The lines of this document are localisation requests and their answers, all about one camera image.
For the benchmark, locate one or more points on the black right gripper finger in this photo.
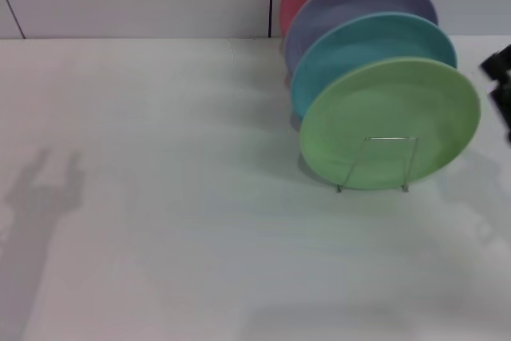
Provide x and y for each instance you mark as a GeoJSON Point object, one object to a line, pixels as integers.
{"type": "Point", "coordinates": [502, 85]}

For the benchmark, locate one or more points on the green round plate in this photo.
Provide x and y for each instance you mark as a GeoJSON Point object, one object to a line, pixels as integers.
{"type": "Point", "coordinates": [391, 117]}

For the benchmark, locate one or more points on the teal blue round plate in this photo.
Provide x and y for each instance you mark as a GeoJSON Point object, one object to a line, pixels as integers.
{"type": "Point", "coordinates": [339, 57]}

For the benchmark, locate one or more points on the purple round plate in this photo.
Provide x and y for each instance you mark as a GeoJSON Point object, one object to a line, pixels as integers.
{"type": "Point", "coordinates": [351, 1]}

